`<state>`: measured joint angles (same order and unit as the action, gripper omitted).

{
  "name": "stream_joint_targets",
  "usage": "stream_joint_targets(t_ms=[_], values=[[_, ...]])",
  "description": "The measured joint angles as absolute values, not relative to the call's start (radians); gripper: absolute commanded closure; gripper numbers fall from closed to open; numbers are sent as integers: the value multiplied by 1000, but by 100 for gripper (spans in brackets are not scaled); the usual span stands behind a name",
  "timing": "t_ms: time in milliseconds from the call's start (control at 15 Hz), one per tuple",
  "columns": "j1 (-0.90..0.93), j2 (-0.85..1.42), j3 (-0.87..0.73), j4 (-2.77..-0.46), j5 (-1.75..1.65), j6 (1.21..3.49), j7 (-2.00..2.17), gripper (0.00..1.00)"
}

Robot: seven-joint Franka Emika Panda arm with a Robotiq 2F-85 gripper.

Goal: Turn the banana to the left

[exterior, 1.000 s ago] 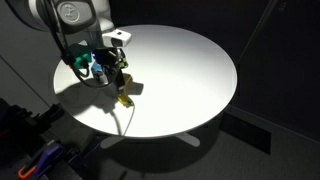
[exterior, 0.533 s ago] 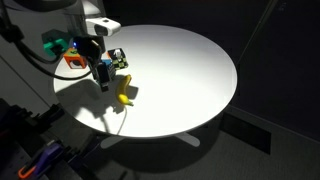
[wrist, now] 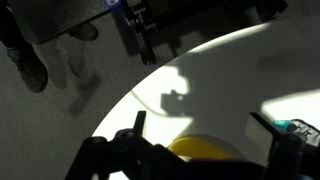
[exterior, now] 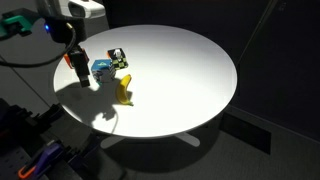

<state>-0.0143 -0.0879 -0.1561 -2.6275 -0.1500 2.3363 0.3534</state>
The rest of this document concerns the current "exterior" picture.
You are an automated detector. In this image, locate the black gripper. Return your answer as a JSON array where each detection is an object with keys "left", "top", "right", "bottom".
[{"left": 65, "top": 16, "right": 91, "bottom": 89}]

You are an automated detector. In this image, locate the yellow banana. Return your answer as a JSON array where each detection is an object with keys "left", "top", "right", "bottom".
[{"left": 115, "top": 73, "right": 135, "bottom": 107}]

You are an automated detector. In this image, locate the orange yellow number cube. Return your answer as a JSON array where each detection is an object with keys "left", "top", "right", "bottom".
[{"left": 63, "top": 48, "right": 90, "bottom": 70}]

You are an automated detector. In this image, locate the blue number cube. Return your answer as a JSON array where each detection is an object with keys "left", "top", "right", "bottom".
[{"left": 91, "top": 58, "right": 116, "bottom": 85}]

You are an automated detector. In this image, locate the black number cube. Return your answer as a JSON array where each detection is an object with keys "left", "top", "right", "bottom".
[{"left": 107, "top": 47, "right": 129, "bottom": 70}]

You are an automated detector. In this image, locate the green plastic object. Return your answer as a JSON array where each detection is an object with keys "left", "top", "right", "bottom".
[{"left": 0, "top": 13, "right": 34, "bottom": 36}]

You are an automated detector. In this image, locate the purple clamp with orange tip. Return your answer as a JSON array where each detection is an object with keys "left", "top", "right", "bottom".
[{"left": 17, "top": 141, "right": 66, "bottom": 180}]

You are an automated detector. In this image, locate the black perforated mounting board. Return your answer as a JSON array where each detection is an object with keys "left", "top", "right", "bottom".
[{"left": 0, "top": 146, "right": 46, "bottom": 180}]

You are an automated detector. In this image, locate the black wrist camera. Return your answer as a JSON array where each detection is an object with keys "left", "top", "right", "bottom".
[{"left": 44, "top": 18, "right": 69, "bottom": 44}]

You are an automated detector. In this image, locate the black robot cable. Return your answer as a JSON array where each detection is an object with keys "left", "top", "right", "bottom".
[{"left": 0, "top": 22, "right": 78, "bottom": 68}]

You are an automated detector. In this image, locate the white table pedestal base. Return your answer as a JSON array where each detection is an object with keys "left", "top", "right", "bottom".
[{"left": 99, "top": 131, "right": 201, "bottom": 150}]

